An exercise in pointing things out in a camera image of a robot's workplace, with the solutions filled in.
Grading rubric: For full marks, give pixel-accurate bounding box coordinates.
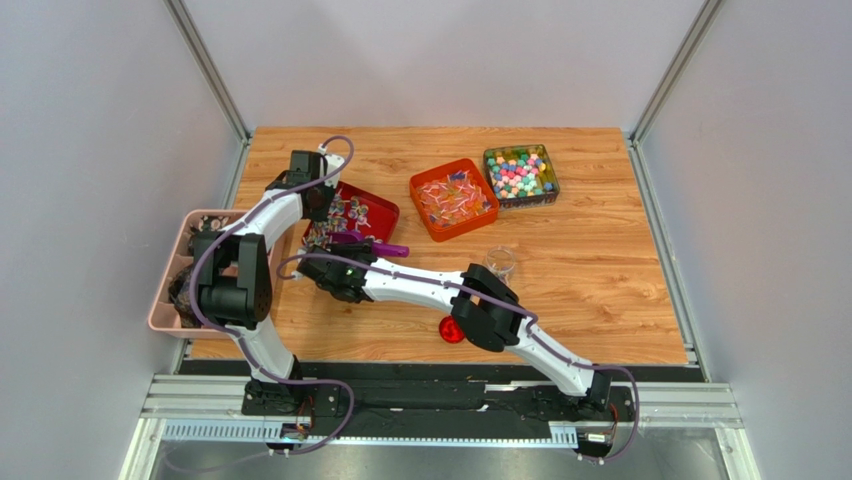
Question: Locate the red tray of swirl lollipops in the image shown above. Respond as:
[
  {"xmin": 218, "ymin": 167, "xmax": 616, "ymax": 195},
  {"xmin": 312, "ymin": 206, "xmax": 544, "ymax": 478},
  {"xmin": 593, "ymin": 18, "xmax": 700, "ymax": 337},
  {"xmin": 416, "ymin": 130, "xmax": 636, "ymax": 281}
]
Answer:
[{"xmin": 301, "ymin": 182, "xmax": 400, "ymax": 247}]

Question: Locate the purple plastic scoop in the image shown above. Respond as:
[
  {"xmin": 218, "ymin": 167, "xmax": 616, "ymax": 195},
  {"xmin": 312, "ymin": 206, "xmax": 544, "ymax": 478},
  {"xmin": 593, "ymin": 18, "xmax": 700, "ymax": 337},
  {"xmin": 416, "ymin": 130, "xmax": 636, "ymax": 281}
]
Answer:
[{"xmin": 330, "ymin": 231, "xmax": 410, "ymax": 258}]

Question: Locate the clear plastic jar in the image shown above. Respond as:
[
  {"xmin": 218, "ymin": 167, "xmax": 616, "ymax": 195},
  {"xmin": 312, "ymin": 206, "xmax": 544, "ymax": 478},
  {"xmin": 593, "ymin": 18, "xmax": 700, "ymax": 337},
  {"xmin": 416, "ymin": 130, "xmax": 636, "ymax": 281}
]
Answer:
[{"xmin": 484, "ymin": 246, "xmax": 517, "ymax": 284}]

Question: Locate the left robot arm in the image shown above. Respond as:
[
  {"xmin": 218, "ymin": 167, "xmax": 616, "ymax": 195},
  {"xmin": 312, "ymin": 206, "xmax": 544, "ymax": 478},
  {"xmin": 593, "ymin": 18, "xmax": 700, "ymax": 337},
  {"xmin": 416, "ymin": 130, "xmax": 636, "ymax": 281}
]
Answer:
[{"xmin": 188, "ymin": 147, "xmax": 350, "ymax": 396}]

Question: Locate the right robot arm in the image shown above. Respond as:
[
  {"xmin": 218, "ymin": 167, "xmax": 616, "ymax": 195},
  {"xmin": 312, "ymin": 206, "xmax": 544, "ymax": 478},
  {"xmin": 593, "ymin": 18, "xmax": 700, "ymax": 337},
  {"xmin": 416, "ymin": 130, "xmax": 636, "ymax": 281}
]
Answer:
[{"xmin": 290, "ymin": 244, "xmax": 610, "ymax": 411}]

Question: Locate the clear tray of colourful candies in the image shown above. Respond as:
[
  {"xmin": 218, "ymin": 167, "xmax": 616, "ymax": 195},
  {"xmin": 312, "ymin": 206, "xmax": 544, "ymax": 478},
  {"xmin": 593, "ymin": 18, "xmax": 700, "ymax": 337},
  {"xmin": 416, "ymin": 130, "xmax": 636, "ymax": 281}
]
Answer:
[{"xmin": 482, "ymin": 144, "xmax": 560, "ymax": 210}]

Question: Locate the red jar lid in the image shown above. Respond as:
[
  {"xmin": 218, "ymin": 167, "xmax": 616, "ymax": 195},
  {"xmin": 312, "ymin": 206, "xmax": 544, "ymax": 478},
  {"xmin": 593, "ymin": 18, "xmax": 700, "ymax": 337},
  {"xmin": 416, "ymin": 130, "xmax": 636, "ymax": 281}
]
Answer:
[{"xmin": 438, "ymin": 316, "xmax": 466, "ymax": 344}]

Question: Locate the orange tray of lollipops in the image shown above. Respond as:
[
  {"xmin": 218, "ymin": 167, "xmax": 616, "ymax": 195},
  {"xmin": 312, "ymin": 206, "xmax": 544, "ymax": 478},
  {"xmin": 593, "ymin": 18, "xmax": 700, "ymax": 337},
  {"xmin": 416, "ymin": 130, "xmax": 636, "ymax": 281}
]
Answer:
[{"xmin": 409, "ymin": 158, "xmax": 499, "ymax": 242}]

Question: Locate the pink organizer basket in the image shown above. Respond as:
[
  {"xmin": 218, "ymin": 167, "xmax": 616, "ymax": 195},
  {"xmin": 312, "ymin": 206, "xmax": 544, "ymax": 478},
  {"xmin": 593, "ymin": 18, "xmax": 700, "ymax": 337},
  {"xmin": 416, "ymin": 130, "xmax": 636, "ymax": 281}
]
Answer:
[{"xmin": 148, "ymin": 210, "xmax": 283, "ymax": 338}]

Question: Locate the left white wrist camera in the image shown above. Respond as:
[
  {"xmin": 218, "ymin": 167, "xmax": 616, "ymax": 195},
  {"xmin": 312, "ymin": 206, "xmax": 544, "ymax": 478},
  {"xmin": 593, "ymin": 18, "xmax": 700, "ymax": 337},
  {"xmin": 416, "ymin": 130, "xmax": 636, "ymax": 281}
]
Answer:
[{"xmin": 319, "ymin": 147, "xmax": 346, "ymax": 187}]

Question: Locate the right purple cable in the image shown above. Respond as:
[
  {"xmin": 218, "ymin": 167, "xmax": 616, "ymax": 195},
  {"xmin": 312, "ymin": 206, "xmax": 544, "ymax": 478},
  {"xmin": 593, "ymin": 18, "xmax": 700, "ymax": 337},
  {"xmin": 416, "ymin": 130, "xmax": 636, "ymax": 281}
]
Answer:
[{"xmin": 276, "ymin": 251, "xmax": 642, "ymax": 464}]

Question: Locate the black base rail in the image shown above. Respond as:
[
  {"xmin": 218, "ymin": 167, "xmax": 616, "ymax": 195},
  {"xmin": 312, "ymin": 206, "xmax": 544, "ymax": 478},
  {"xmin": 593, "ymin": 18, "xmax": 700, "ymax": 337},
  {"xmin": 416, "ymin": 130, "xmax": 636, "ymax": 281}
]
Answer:
[{"xmin": 241, "ymin": 362, "xmax": 636, "ymax": 440}]

